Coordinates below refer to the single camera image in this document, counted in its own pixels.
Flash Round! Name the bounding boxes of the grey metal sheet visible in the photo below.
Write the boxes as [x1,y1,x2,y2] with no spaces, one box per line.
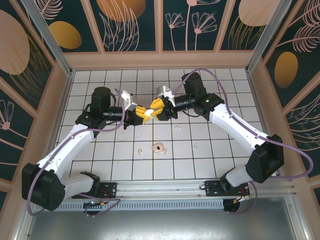
[24,209,302,240]

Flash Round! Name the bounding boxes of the purple cable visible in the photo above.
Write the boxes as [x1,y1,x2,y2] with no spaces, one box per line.
[26,87,131,217]
[173,68,315,216]

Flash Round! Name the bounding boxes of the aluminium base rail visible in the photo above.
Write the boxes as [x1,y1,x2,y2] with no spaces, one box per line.
[62,178,296,201]

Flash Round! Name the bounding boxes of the grey slotted cable duct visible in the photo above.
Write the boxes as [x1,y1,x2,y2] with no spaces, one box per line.
[56,198,225,211]

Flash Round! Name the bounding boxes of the red yellow power wires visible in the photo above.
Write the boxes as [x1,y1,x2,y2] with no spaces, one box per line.
[98,188,114,209]
[233,188,252,204]

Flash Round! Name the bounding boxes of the aluminium frame post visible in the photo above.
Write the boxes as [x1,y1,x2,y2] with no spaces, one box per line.
[19,0,76,77]
[245,0,300,74]

